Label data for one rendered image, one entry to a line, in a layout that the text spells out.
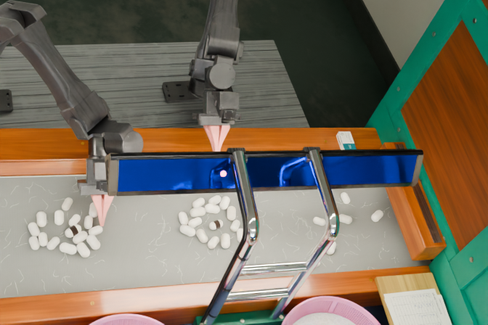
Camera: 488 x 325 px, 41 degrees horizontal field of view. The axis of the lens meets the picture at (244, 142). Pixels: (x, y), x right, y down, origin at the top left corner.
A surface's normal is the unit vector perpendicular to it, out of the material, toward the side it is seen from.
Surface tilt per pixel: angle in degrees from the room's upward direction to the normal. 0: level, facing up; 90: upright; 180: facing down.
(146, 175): 58
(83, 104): 38
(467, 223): 90
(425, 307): 0
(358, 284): 0
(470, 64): 90
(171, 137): 0
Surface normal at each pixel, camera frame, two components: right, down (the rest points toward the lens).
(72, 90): 0.70, -0.14
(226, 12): 0.22, -0.35
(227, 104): 0.29, 0.07
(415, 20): -0.93, 0.08
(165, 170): 0.29, 0.37
